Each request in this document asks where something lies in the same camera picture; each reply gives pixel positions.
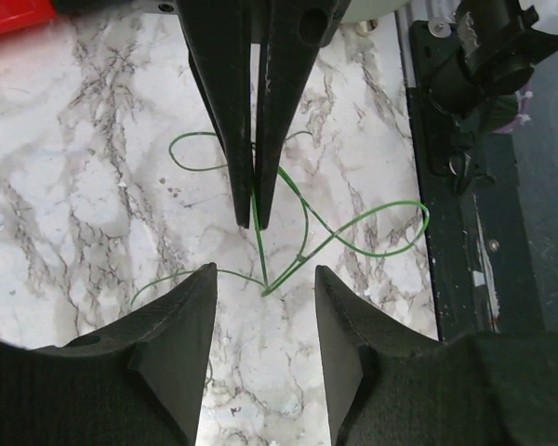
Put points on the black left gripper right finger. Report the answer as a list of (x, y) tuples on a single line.
[(386, 384)]

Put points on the large white cylinder bucket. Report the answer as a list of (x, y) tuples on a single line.
[(365, 10)]

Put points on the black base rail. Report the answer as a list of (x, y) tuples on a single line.
[(481, 269)]

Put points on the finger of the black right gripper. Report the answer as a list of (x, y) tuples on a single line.
[(217, 34), (292, 33)]

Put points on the red plastic bin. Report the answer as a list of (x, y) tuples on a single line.
[(20, 14)]

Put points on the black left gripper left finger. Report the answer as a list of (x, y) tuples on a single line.
[(136, 381)]

